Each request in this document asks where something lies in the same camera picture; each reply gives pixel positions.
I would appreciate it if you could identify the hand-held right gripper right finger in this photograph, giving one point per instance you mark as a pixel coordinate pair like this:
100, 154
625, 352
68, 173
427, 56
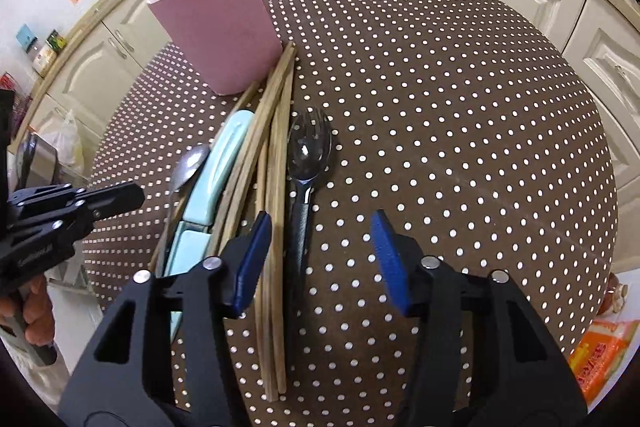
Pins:
392, 259

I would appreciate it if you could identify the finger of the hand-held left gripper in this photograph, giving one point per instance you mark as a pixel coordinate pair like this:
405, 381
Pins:
112, 201

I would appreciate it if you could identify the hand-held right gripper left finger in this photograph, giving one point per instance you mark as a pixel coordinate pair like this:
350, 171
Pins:
250, 259

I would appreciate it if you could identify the plain metal spoon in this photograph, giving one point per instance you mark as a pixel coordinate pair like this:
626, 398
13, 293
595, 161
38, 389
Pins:
190, 167

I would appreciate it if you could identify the light blue sheathed knife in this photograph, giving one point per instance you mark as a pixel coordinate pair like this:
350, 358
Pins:
220, 167

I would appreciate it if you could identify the bundle of wooden chopsticks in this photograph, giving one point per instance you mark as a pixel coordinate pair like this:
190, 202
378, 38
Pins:
275, 157

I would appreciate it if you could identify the pink utensil holder cup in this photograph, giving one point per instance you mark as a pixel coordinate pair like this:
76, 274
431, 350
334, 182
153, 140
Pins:
220, 22

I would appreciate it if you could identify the person's left hand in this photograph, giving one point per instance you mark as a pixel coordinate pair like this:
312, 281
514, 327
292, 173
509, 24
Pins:
37, 312

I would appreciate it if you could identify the white plastic bag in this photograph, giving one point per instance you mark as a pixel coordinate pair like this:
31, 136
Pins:
65, 142

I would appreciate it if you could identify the stainless steel container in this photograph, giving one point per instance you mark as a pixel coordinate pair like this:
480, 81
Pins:
37, 162

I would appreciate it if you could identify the brown polka dot tablecloth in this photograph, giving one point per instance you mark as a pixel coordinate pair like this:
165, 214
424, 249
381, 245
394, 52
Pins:
450, 132

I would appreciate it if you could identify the green packet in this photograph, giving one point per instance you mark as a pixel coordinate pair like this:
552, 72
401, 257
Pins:
56, 42

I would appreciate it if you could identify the blue box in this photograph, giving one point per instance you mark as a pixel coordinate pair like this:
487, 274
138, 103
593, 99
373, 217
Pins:
25, 38

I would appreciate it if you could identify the garlic bulb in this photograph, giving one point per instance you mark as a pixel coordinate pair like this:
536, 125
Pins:
619, 294

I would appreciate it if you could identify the orange snack packet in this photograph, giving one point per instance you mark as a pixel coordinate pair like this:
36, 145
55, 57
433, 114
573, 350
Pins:
602, 357

